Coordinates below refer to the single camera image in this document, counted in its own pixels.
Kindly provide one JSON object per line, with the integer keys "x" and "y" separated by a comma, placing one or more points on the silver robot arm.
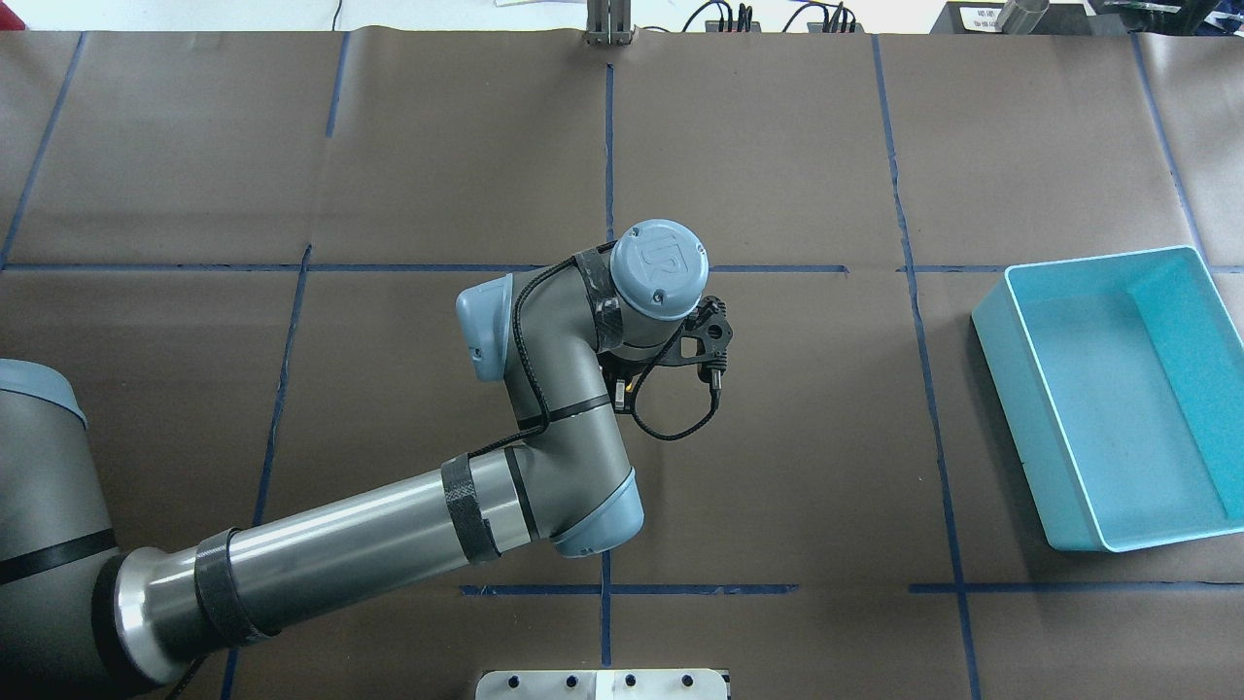
{"x": 572, "y": 343}

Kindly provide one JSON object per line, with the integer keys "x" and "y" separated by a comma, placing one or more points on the black power strip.
{"x": 803, "y": 17}

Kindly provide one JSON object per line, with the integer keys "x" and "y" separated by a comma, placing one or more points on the light blue plastic bin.
{"x": 1121, "y": 378}

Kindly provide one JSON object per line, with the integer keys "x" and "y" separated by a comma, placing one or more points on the silver metal cylinder weight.
{"x": 1020, "y": 17}

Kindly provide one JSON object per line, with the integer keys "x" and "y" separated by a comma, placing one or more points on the blue tape strip crosswise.
{"x": 379, "y": 268}

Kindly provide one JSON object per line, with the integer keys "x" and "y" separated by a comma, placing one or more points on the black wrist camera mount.
{"x": 703, "y": 339}

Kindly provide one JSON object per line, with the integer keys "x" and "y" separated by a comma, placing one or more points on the aluminium frame post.
{"x": 609, "y": 23}

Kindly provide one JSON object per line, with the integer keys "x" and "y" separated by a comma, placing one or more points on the white pedestal column base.
{"x": 644, "y": 683}

